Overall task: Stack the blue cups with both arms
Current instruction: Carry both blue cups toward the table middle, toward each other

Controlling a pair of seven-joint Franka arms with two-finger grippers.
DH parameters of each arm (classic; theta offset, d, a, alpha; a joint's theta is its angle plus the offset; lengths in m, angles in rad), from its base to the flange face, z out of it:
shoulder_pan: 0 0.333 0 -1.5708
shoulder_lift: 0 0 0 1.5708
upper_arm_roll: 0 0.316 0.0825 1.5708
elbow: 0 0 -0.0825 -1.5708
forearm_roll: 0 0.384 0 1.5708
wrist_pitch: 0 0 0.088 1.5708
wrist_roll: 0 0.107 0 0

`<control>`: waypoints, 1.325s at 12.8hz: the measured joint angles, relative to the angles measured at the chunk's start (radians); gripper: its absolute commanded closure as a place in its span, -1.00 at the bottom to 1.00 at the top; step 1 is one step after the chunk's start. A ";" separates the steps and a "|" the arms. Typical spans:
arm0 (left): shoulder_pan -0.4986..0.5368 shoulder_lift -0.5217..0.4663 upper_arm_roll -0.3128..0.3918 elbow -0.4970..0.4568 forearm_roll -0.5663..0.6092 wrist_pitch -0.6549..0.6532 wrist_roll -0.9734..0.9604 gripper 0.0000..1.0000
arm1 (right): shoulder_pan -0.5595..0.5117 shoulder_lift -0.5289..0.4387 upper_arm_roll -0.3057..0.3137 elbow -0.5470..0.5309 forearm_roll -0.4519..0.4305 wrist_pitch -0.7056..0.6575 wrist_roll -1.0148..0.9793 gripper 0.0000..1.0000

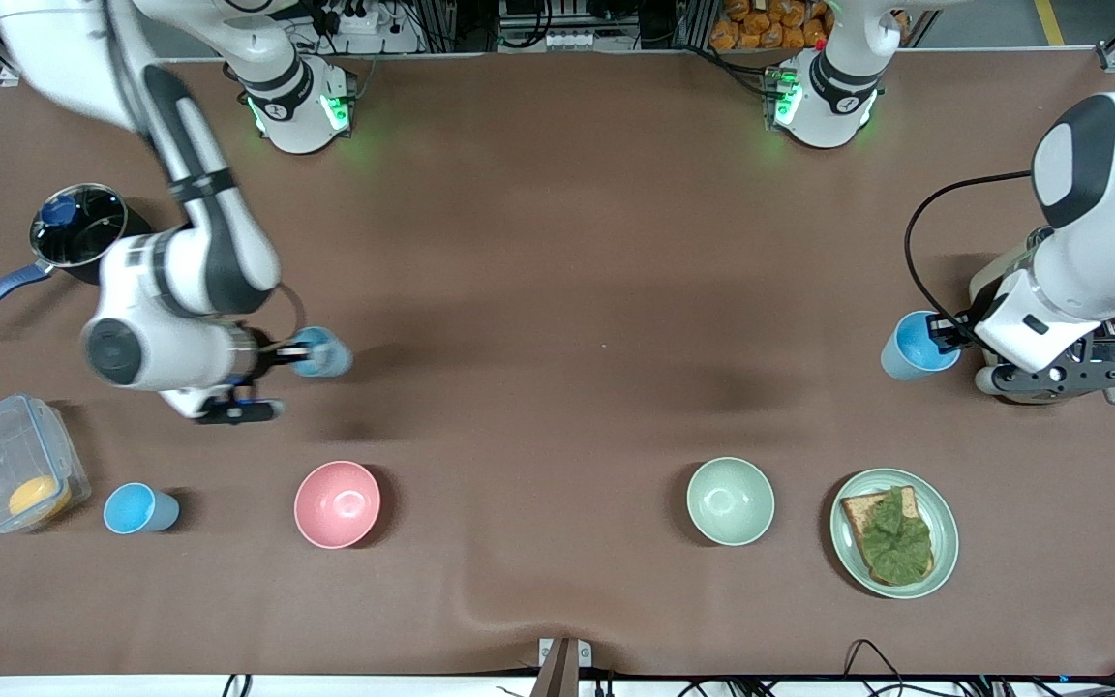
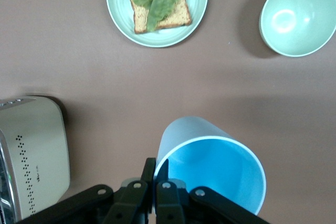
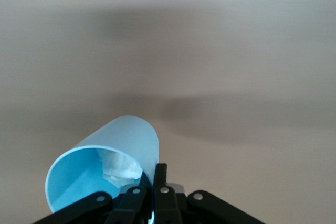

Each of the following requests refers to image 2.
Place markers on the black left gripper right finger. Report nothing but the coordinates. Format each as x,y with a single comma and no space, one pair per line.
168,203

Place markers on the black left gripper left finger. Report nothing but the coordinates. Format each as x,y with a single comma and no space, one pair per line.
136,200

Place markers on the pale green bowl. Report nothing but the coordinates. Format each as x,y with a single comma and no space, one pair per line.
299,19

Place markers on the pale green plate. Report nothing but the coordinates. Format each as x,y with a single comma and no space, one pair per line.
118,11

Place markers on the brown bread slice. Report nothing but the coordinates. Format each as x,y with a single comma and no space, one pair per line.
181,14

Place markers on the beige and chrome toaster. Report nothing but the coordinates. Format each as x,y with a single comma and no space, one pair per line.
39,142

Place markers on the light blue plastic cup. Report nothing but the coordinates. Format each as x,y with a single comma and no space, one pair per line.
215,171

